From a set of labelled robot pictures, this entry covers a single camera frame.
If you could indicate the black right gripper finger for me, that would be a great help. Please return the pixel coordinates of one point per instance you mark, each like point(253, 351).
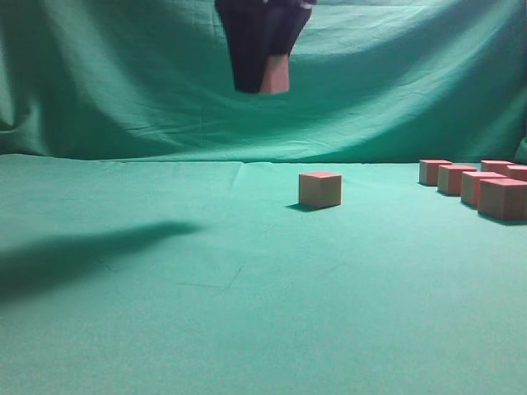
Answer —
point(284, 23)

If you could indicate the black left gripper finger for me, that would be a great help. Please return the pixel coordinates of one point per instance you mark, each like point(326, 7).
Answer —
point(244, 24)

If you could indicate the pink cube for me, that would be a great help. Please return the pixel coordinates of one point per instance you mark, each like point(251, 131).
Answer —
point(320, 189)

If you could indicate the pink cube column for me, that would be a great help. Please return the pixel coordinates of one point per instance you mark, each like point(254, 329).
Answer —
point(428, 171)
point(518, 172)
point(450, 178)
point(496, 166)
point(470, 185)
point(503, 199)

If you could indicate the green cloth backdrop and cover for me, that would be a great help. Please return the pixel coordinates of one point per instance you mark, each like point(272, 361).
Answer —
point(152, 241)

